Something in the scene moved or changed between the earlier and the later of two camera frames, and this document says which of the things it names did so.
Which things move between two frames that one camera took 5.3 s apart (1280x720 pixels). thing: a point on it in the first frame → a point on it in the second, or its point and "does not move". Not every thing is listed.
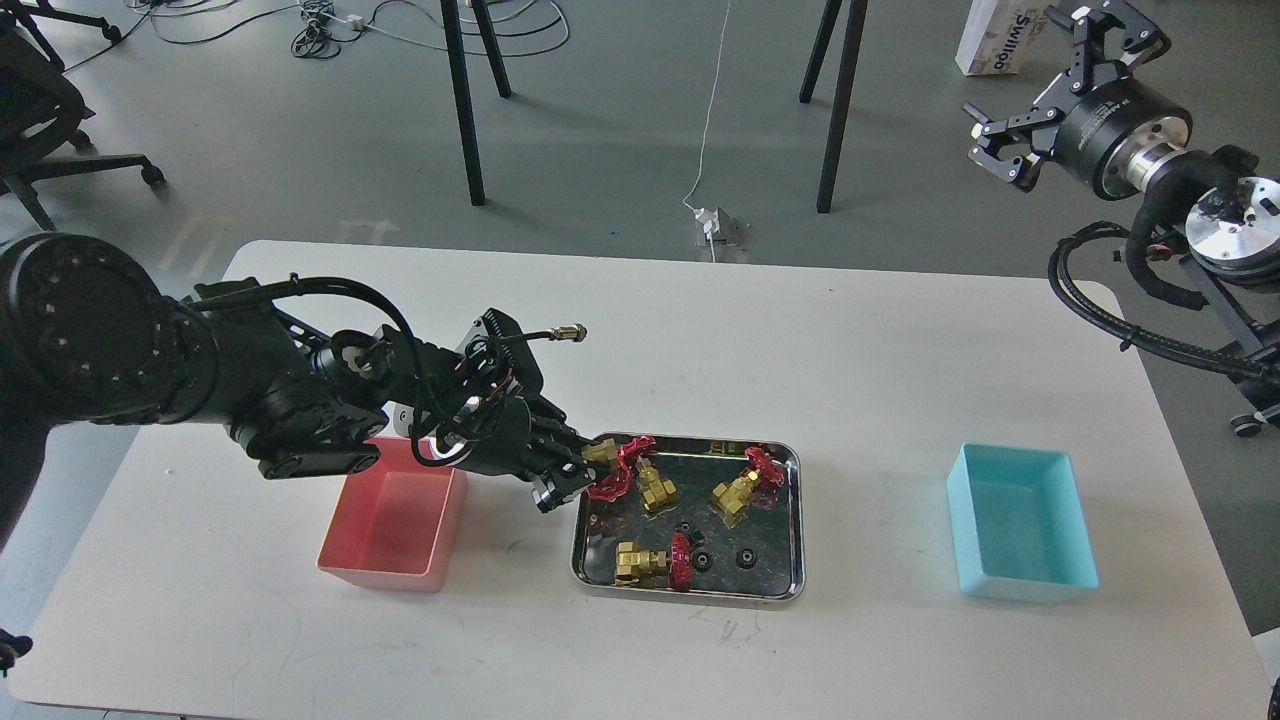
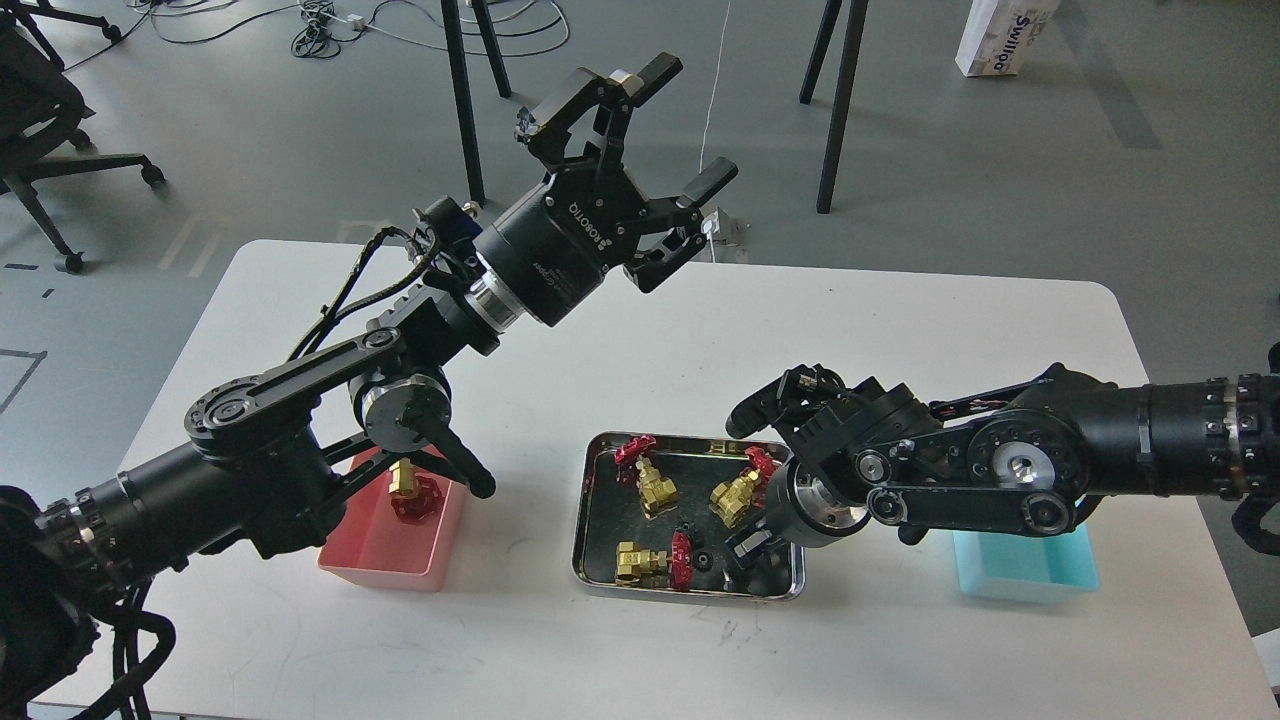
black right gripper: x=1116 y=128 → x=805 y=504
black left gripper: x=497 y=435 → x=557 y=242
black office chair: x=41 y=108 does not move
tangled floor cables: x=474 y=27 does not move
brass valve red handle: x=616 y=486 → x=416 y=499
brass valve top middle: x=655 y=490 does not move
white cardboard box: x=1002 y=37 does not move
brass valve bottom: x=635 y=566 does not move
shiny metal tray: x=701 y=517 does not move
